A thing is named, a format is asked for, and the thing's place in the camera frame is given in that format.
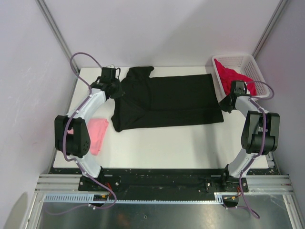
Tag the right aluminium frame post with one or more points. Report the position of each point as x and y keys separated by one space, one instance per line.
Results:
x=276 y=16

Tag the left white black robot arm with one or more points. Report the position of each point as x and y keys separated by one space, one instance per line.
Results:
x=93 y=99

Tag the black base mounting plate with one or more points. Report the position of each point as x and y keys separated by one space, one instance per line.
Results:
x=166 y=184

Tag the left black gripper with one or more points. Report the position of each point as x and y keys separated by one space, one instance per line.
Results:
x=119 y=92

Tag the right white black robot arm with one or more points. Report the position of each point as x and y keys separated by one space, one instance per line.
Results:
x=260 y=133

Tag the pink folded t shirt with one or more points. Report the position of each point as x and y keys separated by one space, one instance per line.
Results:
x=97 y=136

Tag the red crumpled t shirt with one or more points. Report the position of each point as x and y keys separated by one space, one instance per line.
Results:
x=228 y=75

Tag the left aluminium frame post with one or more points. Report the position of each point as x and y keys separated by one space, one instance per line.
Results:
x=54 y=28

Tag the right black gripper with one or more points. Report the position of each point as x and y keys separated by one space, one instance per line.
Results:
x=231 y=93

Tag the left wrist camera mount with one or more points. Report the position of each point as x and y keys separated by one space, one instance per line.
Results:
x=111 y=65

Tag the black t shirt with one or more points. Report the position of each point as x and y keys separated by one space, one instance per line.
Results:
x=151 y=102

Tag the white plastic basket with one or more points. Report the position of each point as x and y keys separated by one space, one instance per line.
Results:
x=244 y=64

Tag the aluminium frame post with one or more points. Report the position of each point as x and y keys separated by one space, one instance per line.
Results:
x=276 y=16
x=54 y=28

